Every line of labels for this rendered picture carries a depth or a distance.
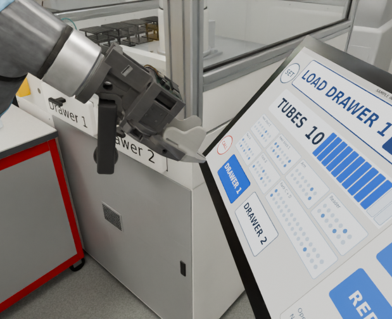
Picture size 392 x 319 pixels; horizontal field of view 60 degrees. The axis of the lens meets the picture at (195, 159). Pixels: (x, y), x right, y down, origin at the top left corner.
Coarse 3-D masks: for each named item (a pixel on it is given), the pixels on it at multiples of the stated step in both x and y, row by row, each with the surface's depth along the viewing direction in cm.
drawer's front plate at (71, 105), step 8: (48, 88) 116; (48, 96) 119; (56, 96) 114; (64, 96) 110; (48, 104) 121; (64, 104) 113; (72, 104) 109; (80, 104) 105; (88, 104) 102; (56, 112) 119; (72, 112) 111; (80, 112) 107; (88, 112) 104; (72, 120) 114; (80, 120) 110; (88, 120) 106; (80, 128) 112; (88, 128) 108; (96, 128) 108
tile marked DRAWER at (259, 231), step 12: (252, 192) 51; (252, 204) 50; (240, 216) 50; (252, 216) 48; (264, 216) 47; (252, 228) 47; (264, 228) 45; (276, 228) 44; (252, 240) 46; (264, 240) 44; (252, 252) 45
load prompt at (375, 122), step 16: (320, 64) 53; (304, 80) 54; (320, 80) 51; (336, 80) 48; (320, 96) 49; (336, 96) 47; (352, 96) 45; (368, 96) 43; (336, 112) 45; (352, 112) 43; (368, 112) 41; (384, 112) 40; (352, 128) 42; (368, 128) 40; (384, 128) 38; (368, 144) 39; (384, 144) 38
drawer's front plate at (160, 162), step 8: (96, 112) 101; (96, 120) 103; (128, 136) 94; (120, 144) 99; (136, 144) 93; (128, 152) 98; (136, 152) 95; (144, 152) 92; (144, 160) 93; (152, 160) 91; (160, 160) 88; (160, 168) 90
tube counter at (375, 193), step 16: (320, 128) 46; (304, 144) 47; (320, 144) 45; (336, 144) 43; (320, 160) 44; (336, 160) 42; (352, 160) 40; (368, 160) 38; (336, 176) 40; (352, 176) 39; (368, 176) 37; (384, 176) 36; (352, 192) 38; (368, 192) 36; (384, 192) 35; (368, 208) 35; (384, 208) 34
